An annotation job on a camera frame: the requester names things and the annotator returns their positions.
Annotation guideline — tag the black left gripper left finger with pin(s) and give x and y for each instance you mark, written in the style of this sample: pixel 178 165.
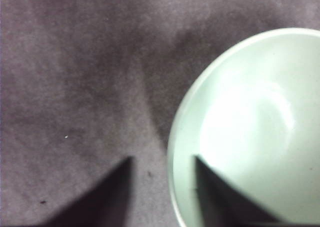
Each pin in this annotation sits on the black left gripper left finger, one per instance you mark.
pixel 105 202

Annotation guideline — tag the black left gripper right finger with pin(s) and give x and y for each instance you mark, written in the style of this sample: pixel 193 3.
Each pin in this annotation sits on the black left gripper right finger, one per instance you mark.
pixel 220 202

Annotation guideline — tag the green ribbed bowl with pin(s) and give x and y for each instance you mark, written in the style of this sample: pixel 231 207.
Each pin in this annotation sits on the green ribbed bowl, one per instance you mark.
pixel 250 107

